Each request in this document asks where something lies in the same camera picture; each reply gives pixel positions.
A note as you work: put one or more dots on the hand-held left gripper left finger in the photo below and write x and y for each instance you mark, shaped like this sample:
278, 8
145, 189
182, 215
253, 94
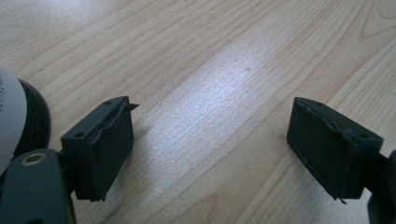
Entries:
102, 149

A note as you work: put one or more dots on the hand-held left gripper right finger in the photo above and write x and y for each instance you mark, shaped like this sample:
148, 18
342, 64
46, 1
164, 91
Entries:
327, 149

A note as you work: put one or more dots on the black round object white label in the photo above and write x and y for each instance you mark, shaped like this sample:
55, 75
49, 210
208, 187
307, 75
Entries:
21, 121

